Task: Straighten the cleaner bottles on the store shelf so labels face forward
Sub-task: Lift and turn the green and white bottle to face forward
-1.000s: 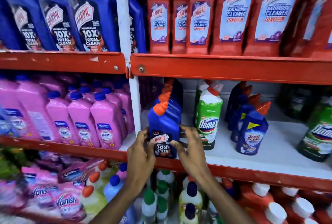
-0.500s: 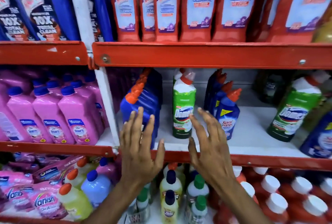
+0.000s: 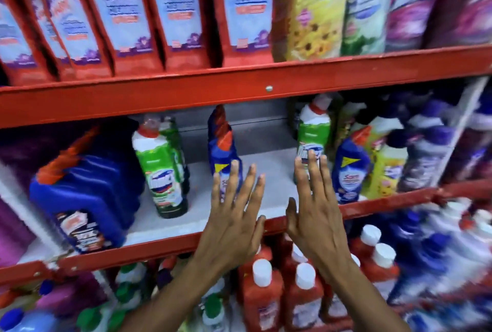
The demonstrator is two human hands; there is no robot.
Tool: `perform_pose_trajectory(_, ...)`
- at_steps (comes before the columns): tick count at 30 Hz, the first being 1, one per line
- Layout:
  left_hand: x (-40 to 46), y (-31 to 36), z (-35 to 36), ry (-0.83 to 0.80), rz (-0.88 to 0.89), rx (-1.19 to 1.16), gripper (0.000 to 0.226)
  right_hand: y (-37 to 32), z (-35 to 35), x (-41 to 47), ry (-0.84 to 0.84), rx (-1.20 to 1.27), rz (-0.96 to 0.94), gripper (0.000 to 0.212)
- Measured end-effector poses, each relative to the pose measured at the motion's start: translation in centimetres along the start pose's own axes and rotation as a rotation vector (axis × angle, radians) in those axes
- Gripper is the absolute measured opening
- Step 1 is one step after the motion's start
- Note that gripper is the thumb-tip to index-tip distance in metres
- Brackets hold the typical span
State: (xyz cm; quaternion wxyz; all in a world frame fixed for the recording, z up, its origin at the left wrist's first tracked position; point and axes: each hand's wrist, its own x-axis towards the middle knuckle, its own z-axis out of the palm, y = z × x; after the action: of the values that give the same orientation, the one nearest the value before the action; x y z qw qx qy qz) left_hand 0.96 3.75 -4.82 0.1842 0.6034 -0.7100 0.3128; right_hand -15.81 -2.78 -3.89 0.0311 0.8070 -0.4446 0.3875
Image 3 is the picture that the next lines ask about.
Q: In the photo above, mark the blue angled-neck toilet cleaner bottle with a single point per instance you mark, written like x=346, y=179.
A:
x=349, y=174
x=222, y=143

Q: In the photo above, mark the person's left thumb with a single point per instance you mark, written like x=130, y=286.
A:
x=260, y=228

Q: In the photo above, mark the white shelf upright post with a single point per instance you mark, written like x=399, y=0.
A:
x=459, y=131

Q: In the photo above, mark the green cleaner bottle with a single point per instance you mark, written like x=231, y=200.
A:
x=367, y=8

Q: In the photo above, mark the group of green-capped bottles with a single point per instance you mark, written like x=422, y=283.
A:
x=130, y=289

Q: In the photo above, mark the small yellow cleaner bottle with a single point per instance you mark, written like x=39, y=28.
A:
x=386, y=168

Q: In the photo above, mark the group of red white-capped bottles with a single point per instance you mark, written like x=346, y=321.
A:
x=263, y=293

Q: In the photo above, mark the pink purple bottle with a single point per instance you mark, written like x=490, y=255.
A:
x=69, y=297

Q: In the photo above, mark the person's left hand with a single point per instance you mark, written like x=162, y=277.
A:
x=228, y=231

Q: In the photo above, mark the person's left middle finger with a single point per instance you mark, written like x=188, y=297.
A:
x=246, y=189

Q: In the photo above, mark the person's left little finger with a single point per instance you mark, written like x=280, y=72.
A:
x=217, y=193

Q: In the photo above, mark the person's right forearm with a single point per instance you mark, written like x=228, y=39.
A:
x=361, y=305

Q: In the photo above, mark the person's right thumb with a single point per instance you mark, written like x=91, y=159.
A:
x=291, y=216

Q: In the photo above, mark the yellow flower-print cleaner bottle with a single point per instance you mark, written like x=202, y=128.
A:
x=317, y=12

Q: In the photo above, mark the large blue cleaner jug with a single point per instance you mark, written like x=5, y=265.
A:
x=92, y=197

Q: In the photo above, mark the person's left forearm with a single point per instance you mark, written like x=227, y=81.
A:
x=176, y=301

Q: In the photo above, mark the group of small purple bottles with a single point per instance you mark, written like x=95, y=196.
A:
x=434, y=147

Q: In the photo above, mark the person's right hand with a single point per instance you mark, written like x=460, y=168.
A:
x=317, y=224

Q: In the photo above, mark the white shelf board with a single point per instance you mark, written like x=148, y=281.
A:
x=269, y=185

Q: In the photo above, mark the red metal shelf beam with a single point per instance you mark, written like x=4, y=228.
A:
x=153, y=253
x=192, y=91

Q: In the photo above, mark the pale blue-capped bottle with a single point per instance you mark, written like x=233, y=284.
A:
x=27, y=322

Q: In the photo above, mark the purple cleaner bottle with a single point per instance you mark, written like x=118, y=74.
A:
x=413, y=5
x=467, y=5

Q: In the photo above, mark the person's right middle finger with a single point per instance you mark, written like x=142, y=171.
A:
x=314, y=178

